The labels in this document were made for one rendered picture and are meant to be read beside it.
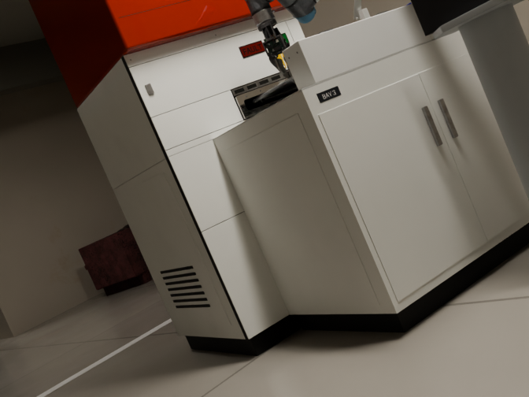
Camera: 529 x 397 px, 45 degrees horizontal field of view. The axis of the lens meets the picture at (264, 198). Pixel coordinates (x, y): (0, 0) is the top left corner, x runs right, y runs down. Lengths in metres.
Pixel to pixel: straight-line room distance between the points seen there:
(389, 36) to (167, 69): 0.83
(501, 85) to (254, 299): 1.16
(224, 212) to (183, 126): 0.36
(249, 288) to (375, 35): 1.02
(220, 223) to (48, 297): 5.24
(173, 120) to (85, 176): 5.54
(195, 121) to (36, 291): 5.25
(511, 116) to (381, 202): 0.45
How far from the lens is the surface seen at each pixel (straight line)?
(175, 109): 2.43
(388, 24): 2.25
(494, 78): 1.99
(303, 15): 2.40
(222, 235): 2.41
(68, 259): 7.64
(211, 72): 2.54
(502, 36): 1.98
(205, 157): 2.43
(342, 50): 2.08
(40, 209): 7.63
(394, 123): 2.12
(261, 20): 2.35
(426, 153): 2.19
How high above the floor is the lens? 0.67
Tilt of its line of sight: 3 degrees down
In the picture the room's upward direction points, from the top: 24 degrees counter-clockwise
